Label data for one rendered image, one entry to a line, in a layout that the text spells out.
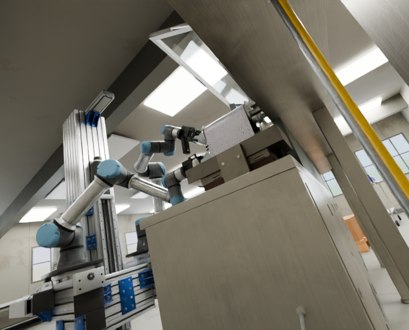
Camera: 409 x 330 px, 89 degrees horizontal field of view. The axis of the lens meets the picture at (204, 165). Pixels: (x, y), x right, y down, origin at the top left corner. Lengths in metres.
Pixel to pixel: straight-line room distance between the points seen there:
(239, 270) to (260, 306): 0.10
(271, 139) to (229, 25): 0.37
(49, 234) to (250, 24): 1.19
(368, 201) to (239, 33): 0.76
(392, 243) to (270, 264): 0.50
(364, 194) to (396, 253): 0.22
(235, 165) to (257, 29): 0.40
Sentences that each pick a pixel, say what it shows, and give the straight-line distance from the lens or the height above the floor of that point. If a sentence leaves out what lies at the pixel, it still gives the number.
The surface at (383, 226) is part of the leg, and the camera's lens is 1.02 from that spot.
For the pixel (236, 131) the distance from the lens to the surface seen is 1.01.
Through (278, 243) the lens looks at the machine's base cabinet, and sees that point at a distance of 0.65.
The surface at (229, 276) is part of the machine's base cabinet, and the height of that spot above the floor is 0.62.
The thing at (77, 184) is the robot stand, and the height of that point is 1.37.
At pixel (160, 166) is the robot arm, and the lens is 1.69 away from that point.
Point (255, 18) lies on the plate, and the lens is 0.56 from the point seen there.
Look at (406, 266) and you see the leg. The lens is 1.04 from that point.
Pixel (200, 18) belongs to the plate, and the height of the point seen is 1.14.
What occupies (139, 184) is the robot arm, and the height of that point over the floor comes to 1.16.
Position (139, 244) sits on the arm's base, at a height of 0.86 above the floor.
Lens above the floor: 0.73
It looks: 20 degrees up
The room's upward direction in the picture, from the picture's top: 17 degrees counter-clockwise
